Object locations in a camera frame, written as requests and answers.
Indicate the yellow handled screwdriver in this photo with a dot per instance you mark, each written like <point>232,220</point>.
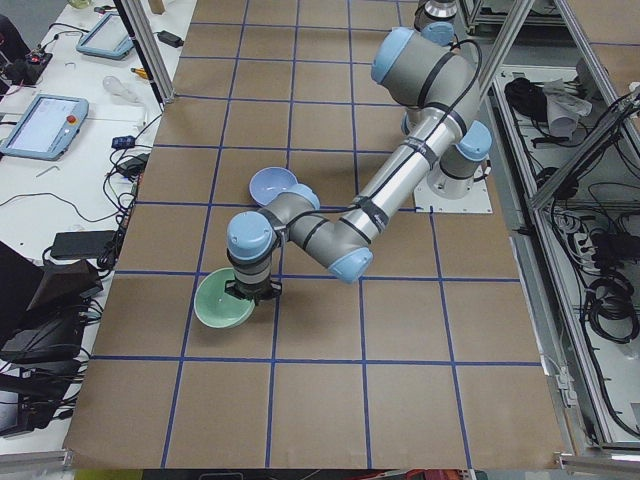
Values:
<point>140,72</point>

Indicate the blue usb hub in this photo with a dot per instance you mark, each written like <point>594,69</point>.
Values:
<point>123,142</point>

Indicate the aluminium frame post left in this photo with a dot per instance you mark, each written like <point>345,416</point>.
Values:
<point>139,30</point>

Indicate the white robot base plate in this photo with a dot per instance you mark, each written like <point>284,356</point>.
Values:
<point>438,193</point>

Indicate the blue bowl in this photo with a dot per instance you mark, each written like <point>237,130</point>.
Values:
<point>269,182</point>

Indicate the near teach pendant tablet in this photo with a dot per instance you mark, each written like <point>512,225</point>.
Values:
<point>47,129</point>

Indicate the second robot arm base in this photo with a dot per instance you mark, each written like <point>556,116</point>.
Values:
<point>433,19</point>

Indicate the far teach pendant tablet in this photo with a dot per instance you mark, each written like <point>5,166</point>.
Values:
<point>107,39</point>

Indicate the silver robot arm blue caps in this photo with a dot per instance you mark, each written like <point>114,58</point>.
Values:
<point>419,74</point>

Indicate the allen key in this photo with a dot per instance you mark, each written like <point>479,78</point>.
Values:
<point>51,169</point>

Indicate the aluminium frame rail right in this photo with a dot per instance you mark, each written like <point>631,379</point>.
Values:
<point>607,35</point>

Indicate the teach pendant tablet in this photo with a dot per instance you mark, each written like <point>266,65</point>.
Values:
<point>47,129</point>
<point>107,39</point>

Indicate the black power adapter brick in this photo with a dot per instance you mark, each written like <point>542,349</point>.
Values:
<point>81,244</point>

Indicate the brown paper table cover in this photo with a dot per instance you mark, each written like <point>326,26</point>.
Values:
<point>430,360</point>

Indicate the white power strip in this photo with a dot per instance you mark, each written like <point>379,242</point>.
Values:
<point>583,251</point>

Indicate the black cloth bundle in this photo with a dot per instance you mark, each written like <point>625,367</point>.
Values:
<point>527,99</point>

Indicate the black electronics board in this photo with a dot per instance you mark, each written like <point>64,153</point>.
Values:
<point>25,71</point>

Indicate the green bowl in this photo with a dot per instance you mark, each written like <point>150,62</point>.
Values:
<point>214,307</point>

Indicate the small black adapter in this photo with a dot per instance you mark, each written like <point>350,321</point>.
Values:
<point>170,39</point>

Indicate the black monitor stand equipment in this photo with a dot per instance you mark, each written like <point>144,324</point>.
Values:
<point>45,310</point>

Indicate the white paper roll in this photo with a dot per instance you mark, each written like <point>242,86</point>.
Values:
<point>564,109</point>

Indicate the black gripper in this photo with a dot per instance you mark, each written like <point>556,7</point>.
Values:
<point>251,294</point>

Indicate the clear light bulb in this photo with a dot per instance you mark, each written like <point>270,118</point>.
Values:
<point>115,87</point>

